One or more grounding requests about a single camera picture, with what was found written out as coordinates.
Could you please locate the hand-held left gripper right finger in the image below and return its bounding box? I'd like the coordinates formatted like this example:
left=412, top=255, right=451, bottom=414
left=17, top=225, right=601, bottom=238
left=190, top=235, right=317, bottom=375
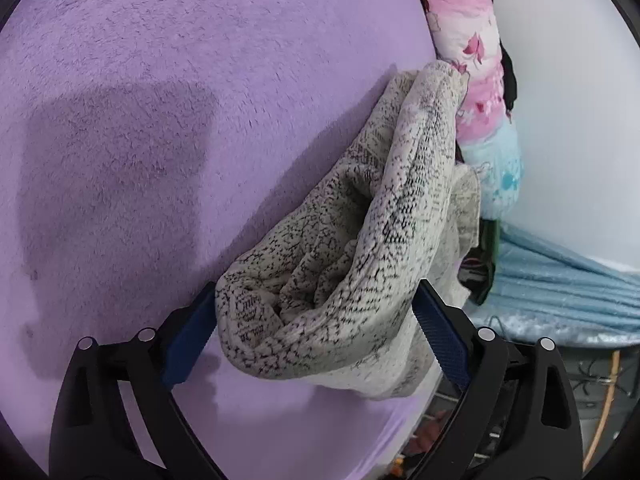
left=410, top=279, right=585, bottom=480

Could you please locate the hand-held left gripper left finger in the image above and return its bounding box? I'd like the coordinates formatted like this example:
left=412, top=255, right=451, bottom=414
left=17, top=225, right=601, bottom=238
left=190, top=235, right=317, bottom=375
left=48, top=281, right=228, bottom=480

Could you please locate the grey knit sweater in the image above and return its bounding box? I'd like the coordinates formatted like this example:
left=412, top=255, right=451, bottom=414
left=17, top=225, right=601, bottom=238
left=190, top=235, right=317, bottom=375
left=215, top=59, right=483, bottom=402

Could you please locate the green cloth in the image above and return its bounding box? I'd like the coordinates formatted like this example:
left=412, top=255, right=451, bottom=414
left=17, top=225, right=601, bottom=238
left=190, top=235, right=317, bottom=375
left=477, top=219, right=502, bottom=306

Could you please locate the light blue curtain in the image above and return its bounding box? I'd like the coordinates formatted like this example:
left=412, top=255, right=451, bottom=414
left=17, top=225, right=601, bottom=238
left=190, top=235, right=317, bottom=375
left=467, top=222, right=640, bottom=348

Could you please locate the curved wooden strip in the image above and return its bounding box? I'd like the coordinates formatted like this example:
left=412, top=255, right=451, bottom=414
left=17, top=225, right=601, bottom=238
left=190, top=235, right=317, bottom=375
left=582, top=350, right=623, bottom=476

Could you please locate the purple bed blanket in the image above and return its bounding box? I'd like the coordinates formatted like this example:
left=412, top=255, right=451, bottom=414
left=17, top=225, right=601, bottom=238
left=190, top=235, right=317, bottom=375
left=0, top=0, right=441, bottom=480

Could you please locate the rolled floral quilt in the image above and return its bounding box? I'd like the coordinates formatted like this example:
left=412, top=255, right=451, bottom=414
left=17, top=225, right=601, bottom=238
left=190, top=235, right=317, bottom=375
left=406, top=0, right=523, bottom=221

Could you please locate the black garment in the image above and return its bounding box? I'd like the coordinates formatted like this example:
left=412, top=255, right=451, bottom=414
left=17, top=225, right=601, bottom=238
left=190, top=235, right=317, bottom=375
left=500, top=47, right=518, bottom=111

